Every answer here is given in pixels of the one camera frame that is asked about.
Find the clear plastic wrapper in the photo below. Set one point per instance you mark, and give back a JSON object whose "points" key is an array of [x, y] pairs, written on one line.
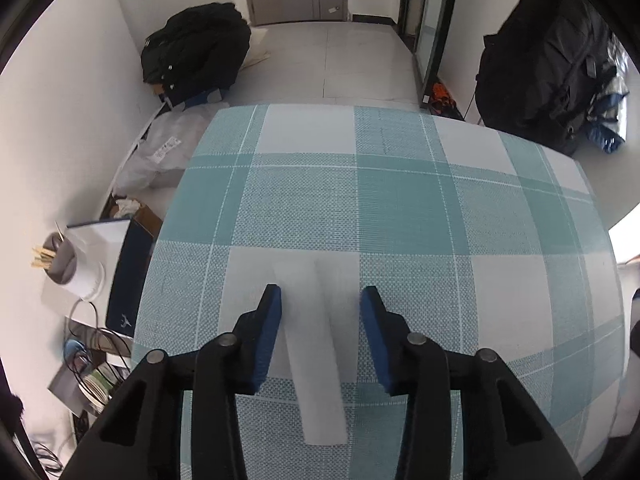
{"points": [[320, 385]]}

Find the bundle of wooden chopsticks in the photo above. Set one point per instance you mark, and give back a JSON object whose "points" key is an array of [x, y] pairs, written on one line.
{"points": [[42, 255]]}

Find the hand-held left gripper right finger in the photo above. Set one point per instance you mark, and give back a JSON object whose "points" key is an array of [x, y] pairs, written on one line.
{"points": [[380, 345]]}

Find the silver folded umbrella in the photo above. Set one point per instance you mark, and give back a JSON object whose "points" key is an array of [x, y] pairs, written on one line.
{"points": [[612, 105]]}

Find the small blue device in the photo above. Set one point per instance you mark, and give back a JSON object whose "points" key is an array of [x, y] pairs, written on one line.
{"points": [[75, 349]]}

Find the teal plaid tablecloth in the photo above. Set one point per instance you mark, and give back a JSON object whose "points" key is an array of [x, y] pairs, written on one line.
{"points": [[400, 200]]}

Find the black backpack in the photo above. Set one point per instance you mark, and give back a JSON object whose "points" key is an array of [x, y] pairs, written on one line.
{"points": [[540, 60]]}

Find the black framed glass door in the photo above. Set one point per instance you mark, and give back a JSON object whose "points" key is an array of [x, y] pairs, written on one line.
{"points": [[435, 10]]}

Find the grey parcel bag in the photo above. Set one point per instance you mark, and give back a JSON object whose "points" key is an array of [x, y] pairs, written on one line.
{"points": [[160, 150]]}

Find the crumpled white paper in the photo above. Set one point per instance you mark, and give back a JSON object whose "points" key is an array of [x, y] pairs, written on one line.
{"points": [[127, 207]]}

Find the white and dark blue box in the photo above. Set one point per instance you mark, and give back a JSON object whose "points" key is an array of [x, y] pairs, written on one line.
{"points": [[125, 285]]}

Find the grey white utensil holder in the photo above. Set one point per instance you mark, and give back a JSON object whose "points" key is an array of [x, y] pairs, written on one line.
{"points": [[80, 272]]}

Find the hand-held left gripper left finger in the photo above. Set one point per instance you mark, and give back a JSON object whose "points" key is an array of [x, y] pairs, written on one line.
{"points": [[267, 340]]}

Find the black jacket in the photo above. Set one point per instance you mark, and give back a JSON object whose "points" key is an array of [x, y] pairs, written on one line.
{"points": [[195, 45]]}

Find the brown cardboard box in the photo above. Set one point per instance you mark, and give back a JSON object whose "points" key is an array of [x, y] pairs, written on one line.
{"points": [[149, 220]]}

